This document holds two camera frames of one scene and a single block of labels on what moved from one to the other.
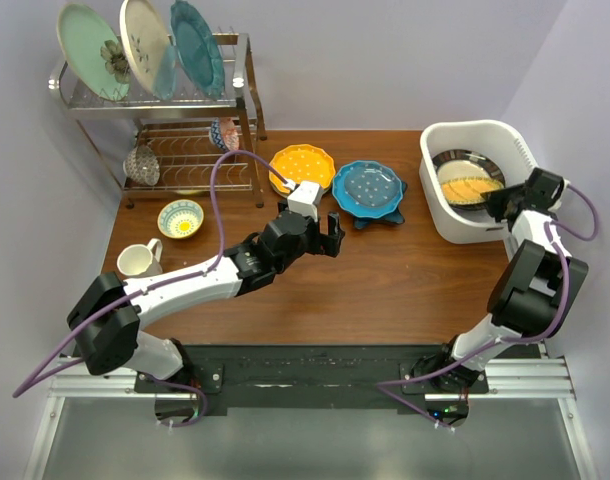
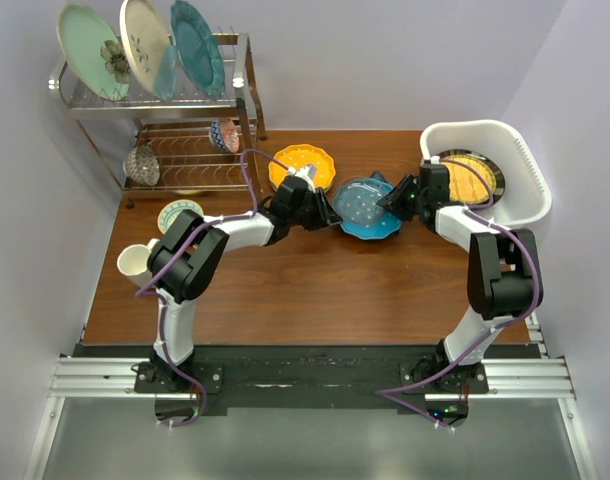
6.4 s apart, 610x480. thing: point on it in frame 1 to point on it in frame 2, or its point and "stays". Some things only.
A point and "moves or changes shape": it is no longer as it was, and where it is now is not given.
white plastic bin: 507,142 stays
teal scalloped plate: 198,48 stays
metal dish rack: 161,147 stays
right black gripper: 494,198 to 393,200
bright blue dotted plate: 367,189 moves or changes shape
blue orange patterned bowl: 224,134 stays
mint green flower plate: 94,52 stays
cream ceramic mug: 140,260 stays
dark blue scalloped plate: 395,217 to 378,176
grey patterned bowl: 141,165 stays
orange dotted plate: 302,163 stays
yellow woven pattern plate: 468,191 moves or changes shape
